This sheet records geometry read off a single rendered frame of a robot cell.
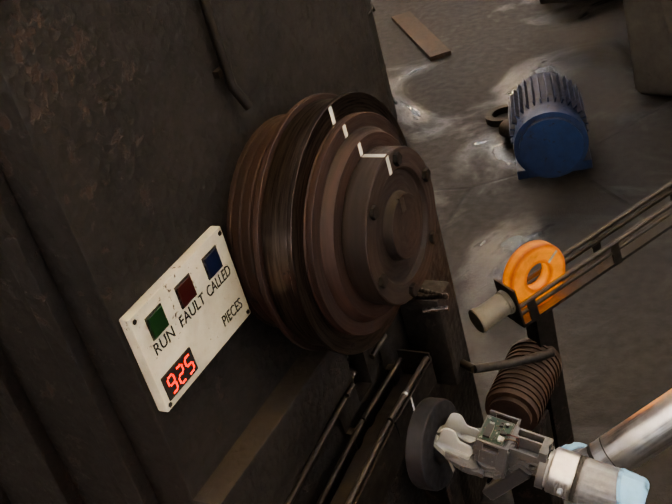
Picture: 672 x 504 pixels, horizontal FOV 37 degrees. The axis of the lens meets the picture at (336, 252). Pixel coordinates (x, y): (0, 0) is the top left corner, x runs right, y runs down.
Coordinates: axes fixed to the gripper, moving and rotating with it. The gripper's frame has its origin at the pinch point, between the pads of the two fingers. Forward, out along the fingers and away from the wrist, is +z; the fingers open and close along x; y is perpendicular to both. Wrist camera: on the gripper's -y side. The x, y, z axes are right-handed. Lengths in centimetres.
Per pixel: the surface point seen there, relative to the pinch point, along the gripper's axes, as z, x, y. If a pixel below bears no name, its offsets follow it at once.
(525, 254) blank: 3, -64, -9
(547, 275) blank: -2, -69, -17
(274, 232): 30.4, -3.8, 30.7
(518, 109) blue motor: 51, -235, -78
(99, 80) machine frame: 50, 8, 60
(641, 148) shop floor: 3, -253, -94
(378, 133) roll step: 24, -31, 36
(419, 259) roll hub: 13.6, -26.7, 13.7
